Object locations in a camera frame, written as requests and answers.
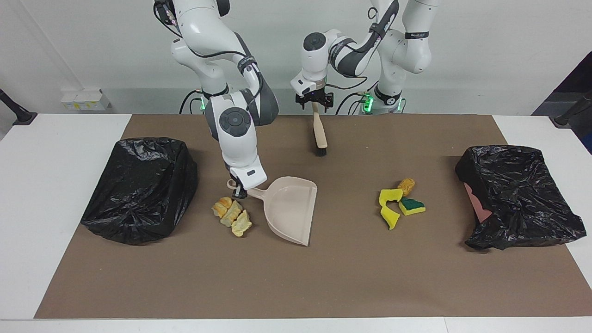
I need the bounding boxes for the black base cable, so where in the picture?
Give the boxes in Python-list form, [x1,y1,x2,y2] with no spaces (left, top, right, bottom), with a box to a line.
[335,91,371,115]
[179,88,204,114]

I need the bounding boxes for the curved yellow sponge piece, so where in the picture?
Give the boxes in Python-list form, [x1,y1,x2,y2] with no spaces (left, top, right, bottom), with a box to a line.
[380,203,401,231]

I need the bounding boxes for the black camera stand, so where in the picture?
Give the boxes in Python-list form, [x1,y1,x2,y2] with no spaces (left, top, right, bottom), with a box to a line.
[554,90,592,128]
[0,88,38,127]

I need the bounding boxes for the pale stone chunk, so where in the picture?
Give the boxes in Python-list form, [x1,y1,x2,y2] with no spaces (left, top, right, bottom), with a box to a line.
[231,209,253,238]

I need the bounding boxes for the dark background furniture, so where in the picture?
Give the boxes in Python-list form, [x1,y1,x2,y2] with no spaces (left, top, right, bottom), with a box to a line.
[532,50,592,154]

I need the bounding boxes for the black trash bag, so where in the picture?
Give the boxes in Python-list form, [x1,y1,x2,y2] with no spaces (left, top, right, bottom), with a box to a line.
[455,145,587,252]
[80,137,199,246]

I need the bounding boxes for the pink bin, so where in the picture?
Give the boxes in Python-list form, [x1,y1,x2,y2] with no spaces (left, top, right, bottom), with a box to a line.
[463,181,493,223]

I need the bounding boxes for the grey-green stone chunk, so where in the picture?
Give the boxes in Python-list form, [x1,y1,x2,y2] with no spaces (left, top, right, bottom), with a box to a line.
[220,200,244,228]

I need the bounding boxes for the white wall socket box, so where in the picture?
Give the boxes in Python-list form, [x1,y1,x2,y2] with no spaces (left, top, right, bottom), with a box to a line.
[61,89,111,112]

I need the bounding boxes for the brown table mat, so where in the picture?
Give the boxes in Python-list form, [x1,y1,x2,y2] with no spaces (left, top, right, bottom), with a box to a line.
[35,114,592,320]

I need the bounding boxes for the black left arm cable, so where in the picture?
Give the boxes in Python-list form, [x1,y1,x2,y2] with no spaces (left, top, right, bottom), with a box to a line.
[324,5,399,92]

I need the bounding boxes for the beige hand brush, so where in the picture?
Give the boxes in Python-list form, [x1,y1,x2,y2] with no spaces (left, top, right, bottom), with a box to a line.
[312,102,328,157]

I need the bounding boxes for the beige plastic dustpan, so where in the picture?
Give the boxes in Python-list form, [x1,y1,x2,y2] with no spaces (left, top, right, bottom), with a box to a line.
[226,176,319,247]

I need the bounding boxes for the green and yellow sponge piece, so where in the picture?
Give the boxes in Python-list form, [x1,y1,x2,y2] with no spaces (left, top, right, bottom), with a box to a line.
[398,197,426,217]

